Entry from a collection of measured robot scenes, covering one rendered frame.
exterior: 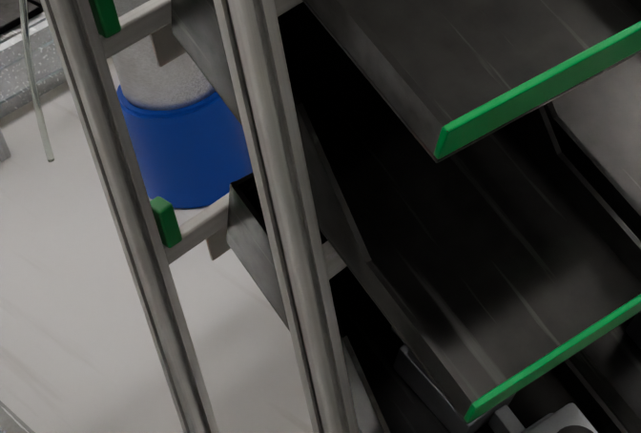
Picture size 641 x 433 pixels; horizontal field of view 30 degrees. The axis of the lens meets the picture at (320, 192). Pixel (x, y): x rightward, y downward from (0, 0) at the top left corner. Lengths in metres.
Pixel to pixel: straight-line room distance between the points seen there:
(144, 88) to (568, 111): 0.84
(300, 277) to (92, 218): 1.01
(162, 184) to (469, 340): 0.98
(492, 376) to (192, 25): 0.25
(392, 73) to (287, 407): 0.83
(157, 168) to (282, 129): 0.98
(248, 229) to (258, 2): 0.23
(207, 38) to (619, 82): 0.25
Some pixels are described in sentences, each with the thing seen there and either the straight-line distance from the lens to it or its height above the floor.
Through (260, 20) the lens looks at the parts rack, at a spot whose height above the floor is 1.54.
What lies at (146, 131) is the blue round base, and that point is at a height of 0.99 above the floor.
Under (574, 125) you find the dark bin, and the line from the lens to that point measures 0.71.
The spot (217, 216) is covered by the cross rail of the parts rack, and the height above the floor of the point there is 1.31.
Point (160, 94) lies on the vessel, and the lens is 1.48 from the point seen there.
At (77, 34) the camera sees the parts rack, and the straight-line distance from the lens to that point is 0.69.
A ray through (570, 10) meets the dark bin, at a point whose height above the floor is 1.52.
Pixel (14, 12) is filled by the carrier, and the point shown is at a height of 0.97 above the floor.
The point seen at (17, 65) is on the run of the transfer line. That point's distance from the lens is 1.86.
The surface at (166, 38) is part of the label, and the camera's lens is 0.74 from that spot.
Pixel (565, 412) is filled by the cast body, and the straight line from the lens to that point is 0.70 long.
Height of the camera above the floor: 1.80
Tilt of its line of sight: 37 degrees down
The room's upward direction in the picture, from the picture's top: 11 degrees counter-clockwise
